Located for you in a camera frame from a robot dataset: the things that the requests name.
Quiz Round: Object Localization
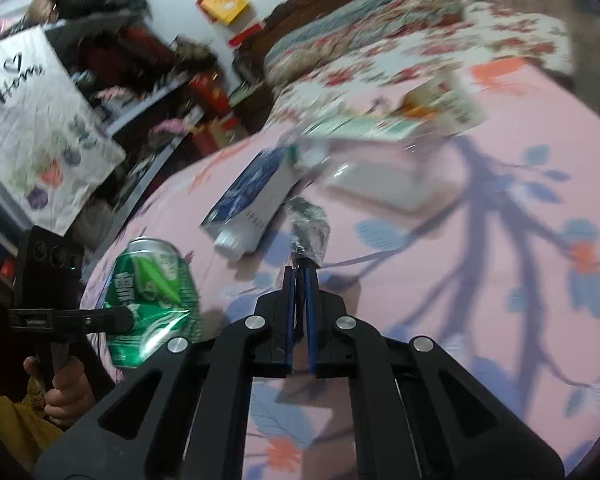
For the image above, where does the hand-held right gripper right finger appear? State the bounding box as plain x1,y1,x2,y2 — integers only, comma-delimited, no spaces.
302,266,565,480

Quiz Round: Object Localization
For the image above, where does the pile of dark clothes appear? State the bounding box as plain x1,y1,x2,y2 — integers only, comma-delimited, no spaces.
27,0,217,93

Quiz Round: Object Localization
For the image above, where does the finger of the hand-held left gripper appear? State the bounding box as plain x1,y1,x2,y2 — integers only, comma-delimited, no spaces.
55,306,137,336

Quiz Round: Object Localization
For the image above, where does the white printed tote bag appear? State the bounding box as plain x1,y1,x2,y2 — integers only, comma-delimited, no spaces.
0,26,128,237

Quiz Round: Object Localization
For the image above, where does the crushed green drink can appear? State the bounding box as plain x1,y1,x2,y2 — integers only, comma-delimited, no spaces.
102,236,204,372

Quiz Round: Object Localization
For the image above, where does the blue and white carton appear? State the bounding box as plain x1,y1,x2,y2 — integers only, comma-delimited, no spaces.
200,145,302,262

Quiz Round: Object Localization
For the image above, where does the carved wooden headboard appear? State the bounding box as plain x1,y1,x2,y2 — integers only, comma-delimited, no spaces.
231,0,407,135

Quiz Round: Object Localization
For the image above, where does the white box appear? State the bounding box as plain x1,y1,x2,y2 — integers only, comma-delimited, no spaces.
321,151,449,212

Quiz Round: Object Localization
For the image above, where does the dark cluttered shelf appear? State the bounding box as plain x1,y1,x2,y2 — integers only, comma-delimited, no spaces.
79,72,252,242

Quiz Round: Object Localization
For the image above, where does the red wall calendar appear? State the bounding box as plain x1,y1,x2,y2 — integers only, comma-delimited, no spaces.
228,21,267,49

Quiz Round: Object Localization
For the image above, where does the clear round plastic bottle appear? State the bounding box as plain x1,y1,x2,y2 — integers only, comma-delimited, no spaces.
279,134,337,182

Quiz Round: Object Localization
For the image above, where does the red gift box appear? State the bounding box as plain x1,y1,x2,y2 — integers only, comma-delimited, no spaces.
189,71,232,117

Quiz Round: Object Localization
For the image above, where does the person's left forearm yellow sleeve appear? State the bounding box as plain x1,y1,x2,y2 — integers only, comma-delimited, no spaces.
0,377,65,475

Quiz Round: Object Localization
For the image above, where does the yellow red wall hanging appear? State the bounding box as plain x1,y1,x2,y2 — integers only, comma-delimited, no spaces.
195,0,254,26

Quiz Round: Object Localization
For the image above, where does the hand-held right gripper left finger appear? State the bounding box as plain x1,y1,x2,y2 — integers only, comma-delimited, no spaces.
34,267,297,480

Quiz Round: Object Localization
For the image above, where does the folded floral quilt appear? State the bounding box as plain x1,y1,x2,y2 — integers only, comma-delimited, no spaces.
264,0,467,83

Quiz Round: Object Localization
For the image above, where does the orange and white carton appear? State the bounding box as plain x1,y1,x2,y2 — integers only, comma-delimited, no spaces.
399,71,489,137

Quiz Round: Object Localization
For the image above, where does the green and white carton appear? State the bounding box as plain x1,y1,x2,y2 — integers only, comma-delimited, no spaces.
301,111,432,143

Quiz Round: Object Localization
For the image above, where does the person's left hand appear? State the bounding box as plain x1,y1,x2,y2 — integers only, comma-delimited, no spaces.
24,355,97,428

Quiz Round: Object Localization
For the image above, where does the white floral bedsheet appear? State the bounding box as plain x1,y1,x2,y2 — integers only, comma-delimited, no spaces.
274,1,577,128

